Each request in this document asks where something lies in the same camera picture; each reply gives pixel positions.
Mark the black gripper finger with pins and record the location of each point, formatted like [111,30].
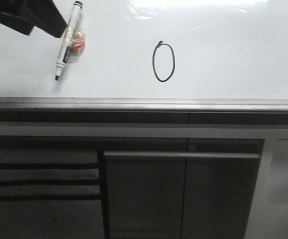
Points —
[11,17]
[45,15]

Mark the white whiteboard marker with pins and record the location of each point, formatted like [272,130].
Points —
[68,38]

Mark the grey drawer unit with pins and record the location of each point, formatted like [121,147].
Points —
[52,191]

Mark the grey cabinet with doors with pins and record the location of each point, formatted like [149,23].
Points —
[183,188]

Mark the grey whiteboard marker tray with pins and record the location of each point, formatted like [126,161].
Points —
[128,110]

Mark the white whiteboard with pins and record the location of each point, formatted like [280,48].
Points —
[180,49]

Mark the red magnet taped to marker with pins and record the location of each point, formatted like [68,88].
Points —
[78,42]

